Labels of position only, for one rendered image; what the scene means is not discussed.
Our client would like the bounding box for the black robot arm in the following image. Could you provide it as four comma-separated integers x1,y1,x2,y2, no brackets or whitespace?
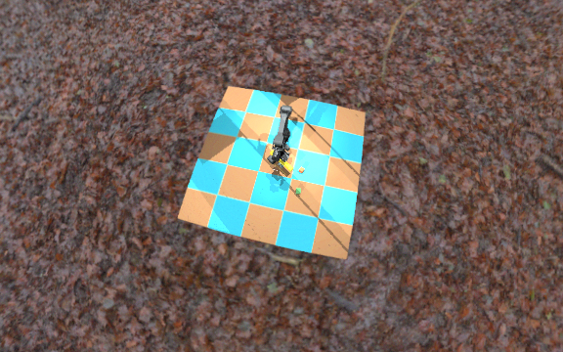
272,105,293,162

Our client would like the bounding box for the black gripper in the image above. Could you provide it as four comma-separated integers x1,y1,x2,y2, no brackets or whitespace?
267,143,290,164

